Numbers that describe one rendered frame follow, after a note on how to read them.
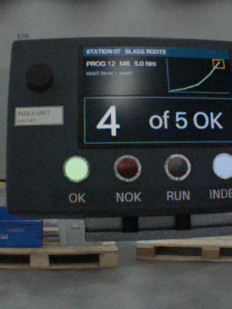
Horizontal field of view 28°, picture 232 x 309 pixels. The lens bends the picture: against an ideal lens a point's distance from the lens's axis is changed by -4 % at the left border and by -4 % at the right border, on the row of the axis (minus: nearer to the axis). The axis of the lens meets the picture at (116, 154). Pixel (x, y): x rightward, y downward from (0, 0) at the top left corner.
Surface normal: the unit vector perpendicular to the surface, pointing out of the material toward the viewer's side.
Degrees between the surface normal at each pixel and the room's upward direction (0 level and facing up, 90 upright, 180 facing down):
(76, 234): 96
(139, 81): 75
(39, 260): 90
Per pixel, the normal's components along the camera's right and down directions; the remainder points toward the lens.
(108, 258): 0.13, 0.09
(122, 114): 0.05, -0.17
